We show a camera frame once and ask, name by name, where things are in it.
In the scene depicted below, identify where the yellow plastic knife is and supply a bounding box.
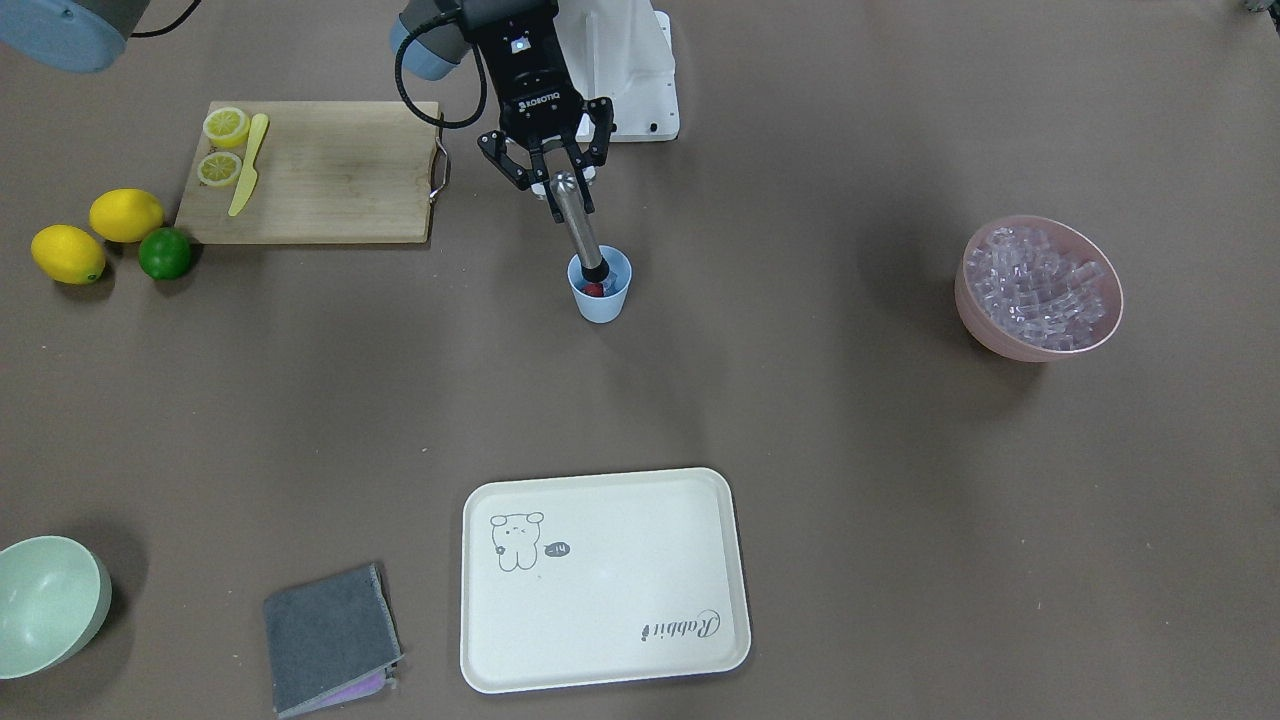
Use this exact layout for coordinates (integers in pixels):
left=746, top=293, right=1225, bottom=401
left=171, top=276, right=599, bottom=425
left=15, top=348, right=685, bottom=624
left=227, top=113, right=270, bottom=217

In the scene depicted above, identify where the lemon half upper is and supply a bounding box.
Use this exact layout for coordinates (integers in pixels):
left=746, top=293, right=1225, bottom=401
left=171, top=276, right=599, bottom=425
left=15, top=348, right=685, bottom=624
left=202, top=106, right=251, bottom=150

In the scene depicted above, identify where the light blue plastic cup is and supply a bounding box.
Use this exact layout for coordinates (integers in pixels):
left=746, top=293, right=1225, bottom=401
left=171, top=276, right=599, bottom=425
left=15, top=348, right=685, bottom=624
left=566, top=245, right=634, bottom=324

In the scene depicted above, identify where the cream rabbit tray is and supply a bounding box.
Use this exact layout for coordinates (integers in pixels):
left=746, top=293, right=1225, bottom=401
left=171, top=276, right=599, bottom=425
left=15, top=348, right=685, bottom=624
left=460, top=468, right=753, bottom=694

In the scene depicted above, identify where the lemon half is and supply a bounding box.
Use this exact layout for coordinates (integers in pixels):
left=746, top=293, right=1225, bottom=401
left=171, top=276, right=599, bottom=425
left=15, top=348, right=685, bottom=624
left=202, top=106, right=251, bottom=150
left=195, top=151, right=243, bottom=188

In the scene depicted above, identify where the pink bowl of ice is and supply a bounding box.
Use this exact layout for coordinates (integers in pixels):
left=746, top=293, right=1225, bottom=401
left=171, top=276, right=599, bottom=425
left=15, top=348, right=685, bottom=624
left=954, top=215, right=1125, bottom=363

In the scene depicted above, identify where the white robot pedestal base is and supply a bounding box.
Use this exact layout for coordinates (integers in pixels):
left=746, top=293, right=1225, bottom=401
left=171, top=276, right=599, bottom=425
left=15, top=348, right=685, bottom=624
left=554, top=1, right=681, bottom=143

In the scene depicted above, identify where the wooden cutting board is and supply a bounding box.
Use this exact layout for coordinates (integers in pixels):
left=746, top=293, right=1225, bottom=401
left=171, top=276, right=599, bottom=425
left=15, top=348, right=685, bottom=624
left=173, top=100, right=451, bottom=245

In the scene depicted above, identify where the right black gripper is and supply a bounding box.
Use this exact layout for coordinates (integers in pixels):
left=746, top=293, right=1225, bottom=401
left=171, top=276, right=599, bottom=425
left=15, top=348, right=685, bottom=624
left=460, top=1, right=614, bottom=224

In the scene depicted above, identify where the lemon half lower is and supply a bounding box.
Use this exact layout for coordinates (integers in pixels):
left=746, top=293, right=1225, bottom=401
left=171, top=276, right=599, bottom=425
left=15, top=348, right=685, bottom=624
left=195, top=151, right=243, bottom=188

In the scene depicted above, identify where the green lime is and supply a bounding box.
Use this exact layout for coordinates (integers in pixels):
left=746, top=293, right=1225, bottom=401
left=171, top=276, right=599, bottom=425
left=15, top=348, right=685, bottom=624
left=137, top=227, right=195, bottom=281

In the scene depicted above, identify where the yellow lemon near board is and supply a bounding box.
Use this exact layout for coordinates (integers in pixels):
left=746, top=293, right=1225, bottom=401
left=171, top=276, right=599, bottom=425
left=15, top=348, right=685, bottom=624
left=90, top=188, right=165, bottom=243

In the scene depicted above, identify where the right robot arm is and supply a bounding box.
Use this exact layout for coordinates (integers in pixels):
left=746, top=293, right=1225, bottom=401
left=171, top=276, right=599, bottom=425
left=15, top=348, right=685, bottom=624
left=1, top=1, right=614, bottom=223

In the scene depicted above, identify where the mint green bowl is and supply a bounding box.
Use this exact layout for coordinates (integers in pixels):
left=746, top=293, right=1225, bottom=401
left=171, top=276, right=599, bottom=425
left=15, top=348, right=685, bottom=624
left=1, top=536, right=113, bottom=680

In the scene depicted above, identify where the yellow lemon outer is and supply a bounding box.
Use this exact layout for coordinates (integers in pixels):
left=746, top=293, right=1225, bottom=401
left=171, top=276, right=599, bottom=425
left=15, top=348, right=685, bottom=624
left=29, top=224, right=108, bottom=284

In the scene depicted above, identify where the steel muddler black tip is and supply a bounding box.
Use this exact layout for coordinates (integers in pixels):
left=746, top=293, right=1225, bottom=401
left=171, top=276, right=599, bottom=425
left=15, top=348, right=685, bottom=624
left=549, top=170, right=612, bottom=284

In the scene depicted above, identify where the grey folded cloth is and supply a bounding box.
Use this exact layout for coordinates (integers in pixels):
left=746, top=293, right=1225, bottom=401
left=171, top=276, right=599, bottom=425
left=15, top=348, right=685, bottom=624
left=262, top=562, right=404, bottom=719

